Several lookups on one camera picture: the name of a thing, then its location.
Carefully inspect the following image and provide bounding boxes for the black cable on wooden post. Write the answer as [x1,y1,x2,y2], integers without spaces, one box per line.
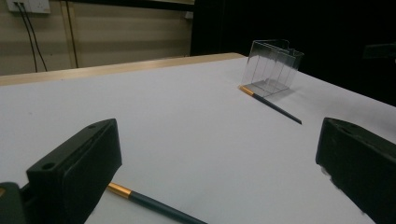
[64,0,79,68]

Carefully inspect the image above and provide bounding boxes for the white table cover sheet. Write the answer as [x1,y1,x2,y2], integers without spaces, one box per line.
[0,56,396,224]

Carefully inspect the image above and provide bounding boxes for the dark chopstick with gold end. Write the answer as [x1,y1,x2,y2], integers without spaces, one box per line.
[106,182,209,224]
[238,85,304,126]

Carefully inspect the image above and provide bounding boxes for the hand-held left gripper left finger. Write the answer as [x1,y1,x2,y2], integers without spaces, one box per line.
[26,118,123,224]

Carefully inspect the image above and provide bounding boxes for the clear plastic container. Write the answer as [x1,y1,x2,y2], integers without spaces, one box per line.
[241,38,305,98]

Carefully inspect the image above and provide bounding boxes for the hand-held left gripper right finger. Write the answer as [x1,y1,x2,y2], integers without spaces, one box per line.
[315,117,396,224]

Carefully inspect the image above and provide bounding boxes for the white wall socket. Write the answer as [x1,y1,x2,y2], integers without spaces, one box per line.
[6,0,51,14]

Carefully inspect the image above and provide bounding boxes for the wooden wall post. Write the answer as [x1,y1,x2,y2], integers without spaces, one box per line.
[60,1,81,69]

